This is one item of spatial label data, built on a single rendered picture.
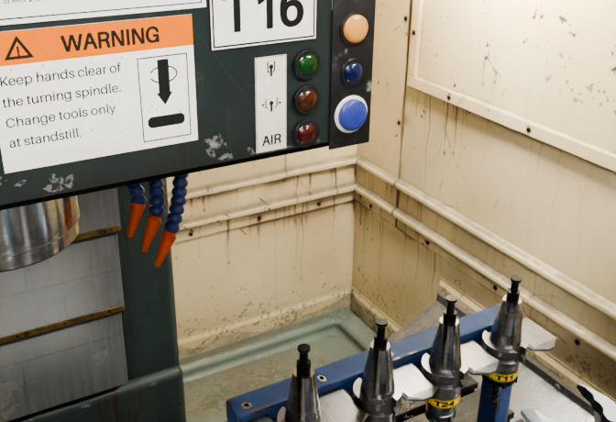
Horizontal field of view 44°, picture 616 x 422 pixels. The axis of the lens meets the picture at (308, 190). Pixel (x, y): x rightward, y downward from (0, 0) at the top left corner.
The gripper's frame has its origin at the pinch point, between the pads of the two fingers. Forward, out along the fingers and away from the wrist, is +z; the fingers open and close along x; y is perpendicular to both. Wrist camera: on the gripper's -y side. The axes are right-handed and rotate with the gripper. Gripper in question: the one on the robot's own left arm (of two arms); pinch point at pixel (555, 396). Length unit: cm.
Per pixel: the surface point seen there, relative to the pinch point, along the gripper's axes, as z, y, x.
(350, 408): 9.3, -1.8, -26.5
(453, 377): 7.0, -2.7, -12.0
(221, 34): 5, -52, -45
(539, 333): 9.6, -1.8, 6.4
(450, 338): 8.8, -7.8, -11.7
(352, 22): 4, -52, -33
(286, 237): 106, 33, 17
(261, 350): 100, 63, 7
